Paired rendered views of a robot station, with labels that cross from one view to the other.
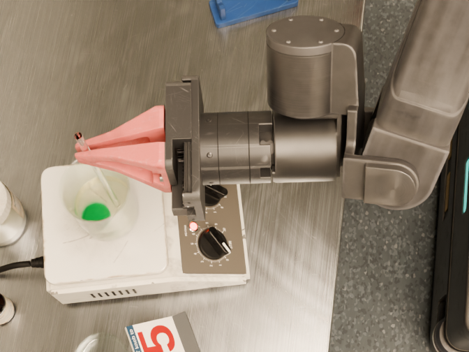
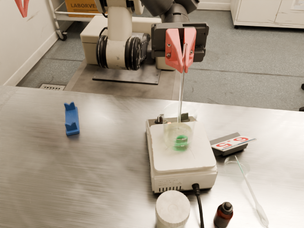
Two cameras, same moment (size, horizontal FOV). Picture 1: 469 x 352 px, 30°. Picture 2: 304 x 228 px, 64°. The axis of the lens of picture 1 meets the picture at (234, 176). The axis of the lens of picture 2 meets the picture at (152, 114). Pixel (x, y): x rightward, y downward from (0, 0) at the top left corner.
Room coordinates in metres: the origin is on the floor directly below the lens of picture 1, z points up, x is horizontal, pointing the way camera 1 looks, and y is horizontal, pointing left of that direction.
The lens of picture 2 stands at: (0.32, 0.44, 1.23)
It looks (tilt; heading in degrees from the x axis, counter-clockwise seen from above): 44 degrees down; 266
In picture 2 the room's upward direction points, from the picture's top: 1 degrees counter-clockwise
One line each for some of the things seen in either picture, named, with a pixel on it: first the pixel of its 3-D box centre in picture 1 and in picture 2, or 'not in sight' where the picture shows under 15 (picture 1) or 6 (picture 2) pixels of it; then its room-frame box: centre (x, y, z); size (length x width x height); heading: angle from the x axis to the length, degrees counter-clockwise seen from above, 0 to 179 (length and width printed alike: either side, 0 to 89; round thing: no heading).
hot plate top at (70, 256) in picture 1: (103, 219); (180, 144); (0.24, 0.13, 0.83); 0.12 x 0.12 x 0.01; 1
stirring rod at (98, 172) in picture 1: (101, 176); (181, 95); (0.24, 0.11, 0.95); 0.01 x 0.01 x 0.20
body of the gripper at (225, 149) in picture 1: (225, 148); (177, 35); (0.24, 0.00, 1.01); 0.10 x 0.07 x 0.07; 176
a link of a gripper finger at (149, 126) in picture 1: (135, 163); (187, 54); (0.23, 0.08, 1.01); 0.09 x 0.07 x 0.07; 86
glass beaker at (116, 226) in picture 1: (102, 198); (177, 128); (0.25, 0.13, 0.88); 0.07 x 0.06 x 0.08; 174
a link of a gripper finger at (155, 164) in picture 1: (135, 139); (175, 54); (0.25, 0.08, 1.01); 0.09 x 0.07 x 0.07; 86
